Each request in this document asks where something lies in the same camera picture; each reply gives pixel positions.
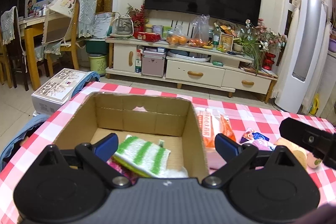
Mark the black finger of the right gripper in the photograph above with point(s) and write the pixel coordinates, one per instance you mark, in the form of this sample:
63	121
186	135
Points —
314	140

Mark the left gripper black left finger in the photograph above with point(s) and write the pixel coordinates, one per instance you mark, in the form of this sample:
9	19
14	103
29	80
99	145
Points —
70	186

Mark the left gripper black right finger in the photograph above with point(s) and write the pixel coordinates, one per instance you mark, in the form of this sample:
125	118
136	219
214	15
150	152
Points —
264	186

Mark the orange plush cloth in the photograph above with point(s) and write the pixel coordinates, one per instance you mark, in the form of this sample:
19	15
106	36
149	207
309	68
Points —
297	151

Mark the green white striped cloth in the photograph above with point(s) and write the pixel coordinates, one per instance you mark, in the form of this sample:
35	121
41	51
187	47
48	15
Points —
144	158

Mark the pink towel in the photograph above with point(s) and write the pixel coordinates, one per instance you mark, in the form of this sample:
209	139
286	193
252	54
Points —
263	145

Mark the white fluffy plush ball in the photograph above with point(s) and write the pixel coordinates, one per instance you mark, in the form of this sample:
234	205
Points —
174	173

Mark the right hand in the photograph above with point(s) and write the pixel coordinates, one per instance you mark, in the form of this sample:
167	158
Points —
326	214

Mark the paper cup green dots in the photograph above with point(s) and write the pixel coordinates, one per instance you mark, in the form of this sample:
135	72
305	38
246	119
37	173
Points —
312	161

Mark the yellow detergent bottle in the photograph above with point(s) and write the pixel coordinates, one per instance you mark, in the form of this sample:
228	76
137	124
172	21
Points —
315	105

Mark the blue tissue packet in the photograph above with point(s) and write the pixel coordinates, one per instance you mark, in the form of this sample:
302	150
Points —
251	135

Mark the red white checkered tablecloth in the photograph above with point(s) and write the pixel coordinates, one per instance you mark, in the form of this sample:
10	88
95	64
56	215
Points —
241	118

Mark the purple pink knitted ball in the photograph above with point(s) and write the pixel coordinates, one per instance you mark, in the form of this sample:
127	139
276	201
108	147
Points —
133	177

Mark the orange white tissue pack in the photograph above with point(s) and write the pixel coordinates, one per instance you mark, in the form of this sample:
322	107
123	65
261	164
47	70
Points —
213	121

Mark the white standing air conditioner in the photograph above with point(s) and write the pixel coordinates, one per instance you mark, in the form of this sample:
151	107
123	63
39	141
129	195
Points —
305	54

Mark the red decorative vase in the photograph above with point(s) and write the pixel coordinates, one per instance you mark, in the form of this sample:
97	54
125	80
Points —
268	61

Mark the purple plastic basin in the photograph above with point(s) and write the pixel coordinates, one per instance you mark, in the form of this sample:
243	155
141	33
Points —
332	45

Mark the white printed carton box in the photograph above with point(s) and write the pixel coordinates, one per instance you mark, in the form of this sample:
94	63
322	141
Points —
56	91

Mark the cardboard box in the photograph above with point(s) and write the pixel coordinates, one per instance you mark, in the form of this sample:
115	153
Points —
151	118

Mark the potted flower plant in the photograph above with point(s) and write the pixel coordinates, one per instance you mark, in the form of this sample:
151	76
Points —
258	41

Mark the green trash bin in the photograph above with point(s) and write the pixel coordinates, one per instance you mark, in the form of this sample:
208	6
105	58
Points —
98	63

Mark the framed picture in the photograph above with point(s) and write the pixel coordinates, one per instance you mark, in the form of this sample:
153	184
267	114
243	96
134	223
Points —
226	42

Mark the cream TV cabinet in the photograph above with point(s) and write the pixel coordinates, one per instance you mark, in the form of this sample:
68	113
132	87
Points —
190	66

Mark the pink storage box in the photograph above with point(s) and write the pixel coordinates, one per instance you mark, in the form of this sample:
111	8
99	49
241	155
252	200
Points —
153	63

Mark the clear plastic bag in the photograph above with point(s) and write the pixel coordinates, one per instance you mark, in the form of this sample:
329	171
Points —
200	36

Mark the wooden dining chair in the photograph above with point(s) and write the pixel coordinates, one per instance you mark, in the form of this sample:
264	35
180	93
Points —
67	24

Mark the wooden dining table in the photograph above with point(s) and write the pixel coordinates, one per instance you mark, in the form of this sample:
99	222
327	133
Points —
30	28

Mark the red box on cabinet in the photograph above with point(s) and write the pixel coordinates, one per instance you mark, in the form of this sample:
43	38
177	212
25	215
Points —
148	37

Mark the bag of oranges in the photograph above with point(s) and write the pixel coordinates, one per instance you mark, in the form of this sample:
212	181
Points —
175	36

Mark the red berry bouquet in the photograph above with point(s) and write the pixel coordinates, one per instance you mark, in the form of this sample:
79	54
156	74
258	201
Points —
138	16

